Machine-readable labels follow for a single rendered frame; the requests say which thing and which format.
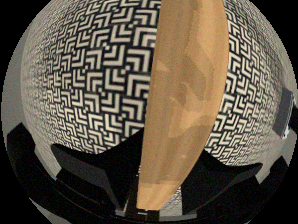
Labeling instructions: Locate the tan wooden board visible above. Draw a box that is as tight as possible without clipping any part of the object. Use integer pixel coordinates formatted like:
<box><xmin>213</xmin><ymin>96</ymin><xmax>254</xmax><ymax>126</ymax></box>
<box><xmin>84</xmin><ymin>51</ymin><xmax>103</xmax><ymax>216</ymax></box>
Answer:
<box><xmin>136</xmin><ymin>0</ymin><xmax>230</xmax><ymax>212</ymax></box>

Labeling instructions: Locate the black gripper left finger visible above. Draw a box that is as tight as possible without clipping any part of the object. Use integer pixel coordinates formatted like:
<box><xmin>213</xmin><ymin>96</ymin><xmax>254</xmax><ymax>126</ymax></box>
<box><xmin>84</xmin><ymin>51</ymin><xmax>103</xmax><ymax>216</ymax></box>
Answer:
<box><xmin>51</xmin><ymin>127</ymin><xmax>145</xmax><ymax>212</ymax></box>

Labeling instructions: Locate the brown wooden post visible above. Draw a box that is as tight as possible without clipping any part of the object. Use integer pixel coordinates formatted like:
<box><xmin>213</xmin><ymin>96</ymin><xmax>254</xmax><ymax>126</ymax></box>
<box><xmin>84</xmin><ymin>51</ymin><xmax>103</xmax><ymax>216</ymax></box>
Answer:
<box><xmin>125</xmin><ymin>176</ymin><xmax>160</xmax><ymax>221</ymax></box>

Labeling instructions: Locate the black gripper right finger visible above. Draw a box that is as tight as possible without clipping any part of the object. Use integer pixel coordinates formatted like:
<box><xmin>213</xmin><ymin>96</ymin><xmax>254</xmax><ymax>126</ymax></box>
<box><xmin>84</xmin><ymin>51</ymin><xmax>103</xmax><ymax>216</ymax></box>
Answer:
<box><xmin>181</xmin><ymin>149</ymin><xmax>263</xmax><ymax>216</ymax></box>

